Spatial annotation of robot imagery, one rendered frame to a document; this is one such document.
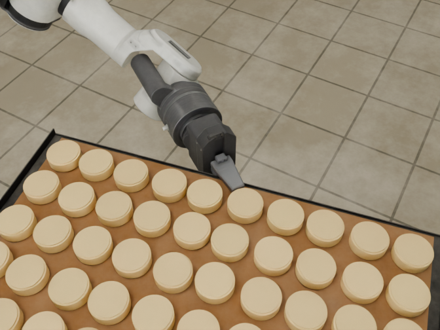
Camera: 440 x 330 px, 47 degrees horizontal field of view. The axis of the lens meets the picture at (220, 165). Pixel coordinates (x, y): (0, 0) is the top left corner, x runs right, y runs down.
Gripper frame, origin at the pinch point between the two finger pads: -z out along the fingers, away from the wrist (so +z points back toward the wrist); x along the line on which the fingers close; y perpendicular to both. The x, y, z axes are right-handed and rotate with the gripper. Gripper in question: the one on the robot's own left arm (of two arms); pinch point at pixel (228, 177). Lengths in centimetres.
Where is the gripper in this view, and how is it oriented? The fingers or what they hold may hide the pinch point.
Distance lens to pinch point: 74.3
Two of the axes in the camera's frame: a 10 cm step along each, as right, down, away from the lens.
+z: -4.4, -7.0, 5.6
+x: 0.0, -6.3, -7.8
